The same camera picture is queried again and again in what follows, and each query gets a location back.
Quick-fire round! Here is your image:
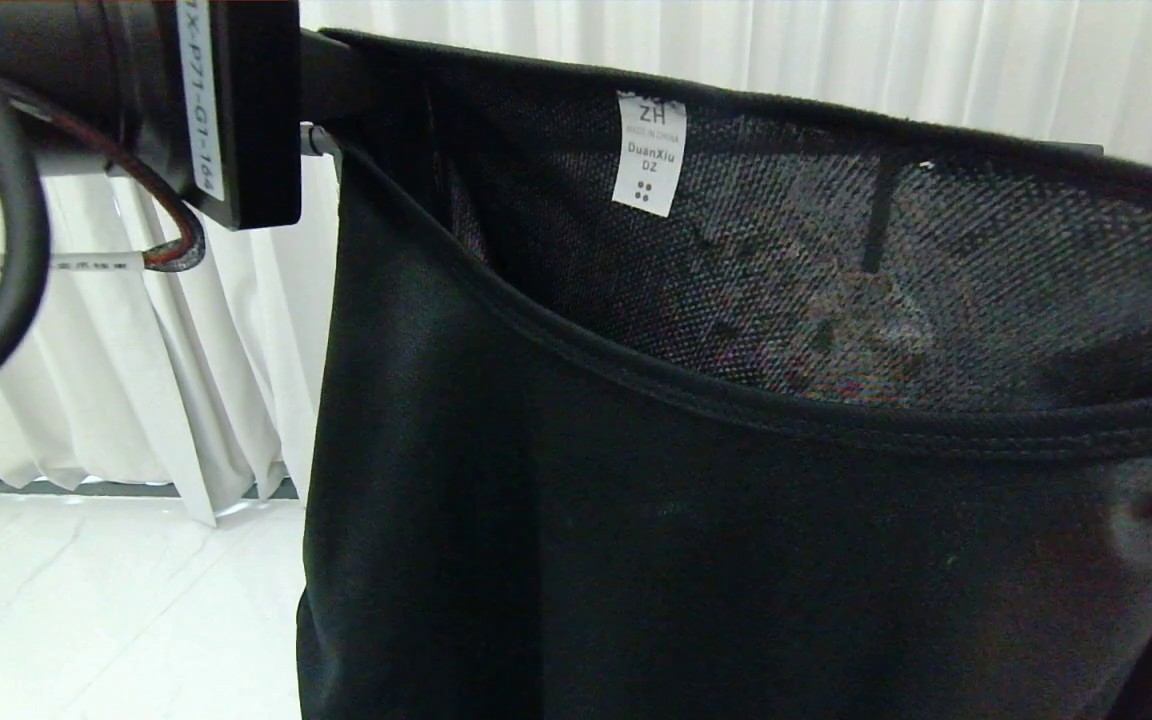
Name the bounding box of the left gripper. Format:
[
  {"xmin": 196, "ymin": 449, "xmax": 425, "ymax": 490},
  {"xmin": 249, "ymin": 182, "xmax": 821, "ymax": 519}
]
[{"xmin": 0, "ymin": 0, "xmax": 303, "ymax": 232}]

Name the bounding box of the black garment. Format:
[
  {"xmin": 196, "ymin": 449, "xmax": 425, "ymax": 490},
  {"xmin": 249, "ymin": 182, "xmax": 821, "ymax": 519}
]
[{"xmin": 296, "ymin": 28, "xmax": 1152, "ymax": 720}]

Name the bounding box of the white curtain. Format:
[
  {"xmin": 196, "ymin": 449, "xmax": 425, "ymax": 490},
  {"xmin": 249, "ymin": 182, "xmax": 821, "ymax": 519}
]
[{"xmin": 0, "ymin": 0, "xmax": 1152, "ymax": 526}]

